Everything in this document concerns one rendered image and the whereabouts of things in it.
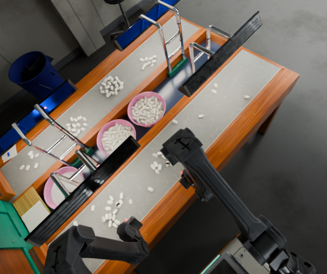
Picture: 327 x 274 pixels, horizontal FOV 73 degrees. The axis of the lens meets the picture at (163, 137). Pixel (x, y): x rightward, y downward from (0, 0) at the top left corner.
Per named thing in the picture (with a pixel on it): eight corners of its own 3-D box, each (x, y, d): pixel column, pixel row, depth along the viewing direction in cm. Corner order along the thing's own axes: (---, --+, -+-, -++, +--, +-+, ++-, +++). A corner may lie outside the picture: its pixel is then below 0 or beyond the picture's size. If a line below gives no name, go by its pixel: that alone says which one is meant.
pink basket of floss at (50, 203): (94, 170, 148) (87, 166, 140) (87, 212, 137) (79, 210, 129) (58, 170, 153) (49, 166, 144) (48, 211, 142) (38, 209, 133)
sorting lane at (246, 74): (280, 70, 149) (281, 68, 147) (73, 296, 115) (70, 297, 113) (242, 51, 161) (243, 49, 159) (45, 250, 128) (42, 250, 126)
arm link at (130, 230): (133, 266, 90) (149, 253, 89) (113, 252, 85) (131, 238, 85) (130, 243, 101) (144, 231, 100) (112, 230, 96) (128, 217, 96)
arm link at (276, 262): (278, 274, 62) (291, 261, 62) (258, 250, 60) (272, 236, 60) (257, 255, 71) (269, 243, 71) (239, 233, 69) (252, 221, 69)
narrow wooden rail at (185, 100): (240, 57, 167) (243, 46, 157) (52, 250, 133) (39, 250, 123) (234, 55, 169) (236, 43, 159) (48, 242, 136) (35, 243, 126)
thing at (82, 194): (141, 145, 108) (137, 139, 102) (39, 248, 97) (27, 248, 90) (131, 136, 111) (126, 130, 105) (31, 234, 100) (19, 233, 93)
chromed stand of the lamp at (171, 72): (187, 61, 172) (181, 7, 133) (170, 78, 169) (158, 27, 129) (170, 51, 180) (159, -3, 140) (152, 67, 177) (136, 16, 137)
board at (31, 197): (59, 225, 127) (58, 225, 126) (38, 246, 125) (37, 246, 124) (33, 186, 141) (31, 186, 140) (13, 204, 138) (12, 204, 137)
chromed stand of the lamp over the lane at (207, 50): (230, 86, 156) (237, 33, 116) (212, 105, 152) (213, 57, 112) (209, 74, 164) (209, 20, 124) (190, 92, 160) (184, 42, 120)
